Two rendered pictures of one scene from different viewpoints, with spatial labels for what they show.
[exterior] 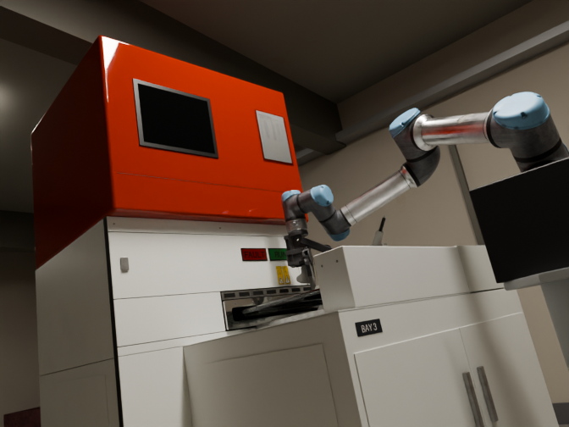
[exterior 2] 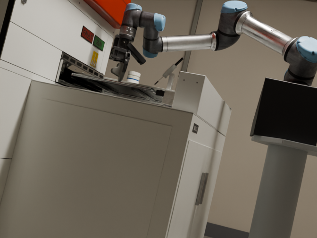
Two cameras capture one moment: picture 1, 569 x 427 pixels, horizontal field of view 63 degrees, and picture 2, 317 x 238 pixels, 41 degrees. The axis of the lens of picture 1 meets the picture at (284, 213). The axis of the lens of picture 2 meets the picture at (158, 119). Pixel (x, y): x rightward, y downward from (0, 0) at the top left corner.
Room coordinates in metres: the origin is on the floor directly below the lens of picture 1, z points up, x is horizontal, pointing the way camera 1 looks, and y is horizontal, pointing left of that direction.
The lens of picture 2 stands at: (-0.21, 0.69, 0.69)
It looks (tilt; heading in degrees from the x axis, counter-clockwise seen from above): 4 degrees up; 332
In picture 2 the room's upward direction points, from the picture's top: 13 degrees clockwise
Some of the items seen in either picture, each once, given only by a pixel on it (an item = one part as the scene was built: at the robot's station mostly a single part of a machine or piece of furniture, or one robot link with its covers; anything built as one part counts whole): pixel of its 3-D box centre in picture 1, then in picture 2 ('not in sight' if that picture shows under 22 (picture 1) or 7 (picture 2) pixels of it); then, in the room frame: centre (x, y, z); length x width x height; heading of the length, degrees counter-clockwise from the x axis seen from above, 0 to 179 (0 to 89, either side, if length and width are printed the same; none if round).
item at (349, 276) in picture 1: (400, 275); (201, 104); (1.26, -0.27, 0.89); 0.55 x 0.09 x 0.14; 135
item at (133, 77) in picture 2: not in sight; (132, 80); (2.01, -0.28, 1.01); 0.07 x 0.07 x 0.10
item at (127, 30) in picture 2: (296, 227); (127, 33); (1.62, -0.03, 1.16); 0.08 x 0.08 x 0.05
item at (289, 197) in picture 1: (293, 207); (132, 17); (1.62, -0.04, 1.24); 0.09 x 0.08 x 0.11; 54
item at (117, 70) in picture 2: (305, 278); (118, 71); (1.61, -0.03, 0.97); 0.06 x 0.03 x 0.09; 79
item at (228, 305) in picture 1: (274, 309); (82, 81); (1.70, 0.10, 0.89); 0.44 x 0.02 x 0.10; 135
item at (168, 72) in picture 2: (379, 249); (168, 76); (1.66, -0.31, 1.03); 0.06 x 0.04 x 0.13; 45
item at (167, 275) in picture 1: (227, 278); (68, 43); (1.58, 0.23, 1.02); 0.81 x 0.03 x 0.40; 135
